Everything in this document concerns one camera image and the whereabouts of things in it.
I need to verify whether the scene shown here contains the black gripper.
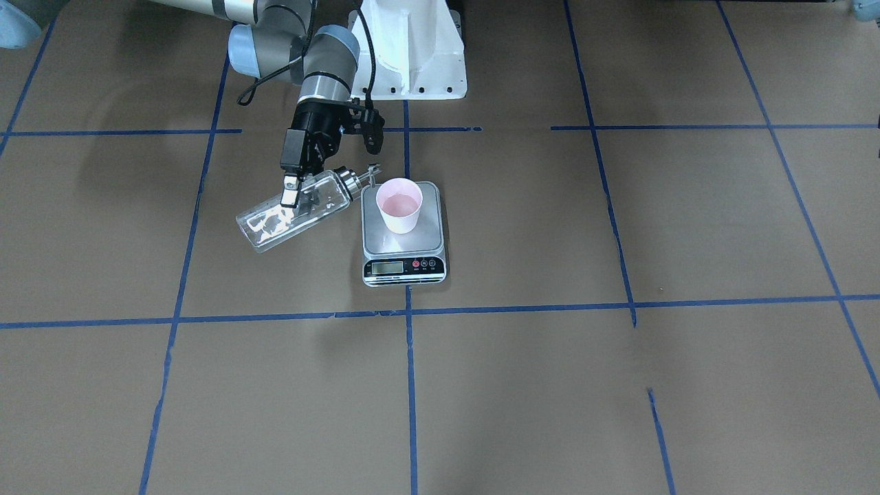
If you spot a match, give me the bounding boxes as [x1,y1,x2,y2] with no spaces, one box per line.
[280,98,353,209]

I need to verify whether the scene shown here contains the glass sauce dispenser bottle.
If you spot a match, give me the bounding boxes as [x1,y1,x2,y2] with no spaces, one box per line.
[236,163,382,253]

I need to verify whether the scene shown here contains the pink plastic cup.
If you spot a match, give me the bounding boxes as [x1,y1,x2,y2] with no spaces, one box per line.
[376,178,424,234]

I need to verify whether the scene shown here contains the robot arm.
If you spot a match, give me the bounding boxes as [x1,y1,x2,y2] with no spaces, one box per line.
[2,1,383,208]

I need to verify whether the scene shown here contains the silver digital kitchen scale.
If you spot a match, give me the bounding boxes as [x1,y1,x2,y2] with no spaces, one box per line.
[360,181,448,286]

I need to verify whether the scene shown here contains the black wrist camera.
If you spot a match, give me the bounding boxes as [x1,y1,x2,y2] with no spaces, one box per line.
[348,98,386,155]

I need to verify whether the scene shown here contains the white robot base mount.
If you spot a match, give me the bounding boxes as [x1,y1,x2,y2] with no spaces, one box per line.
[348,1,468,100]

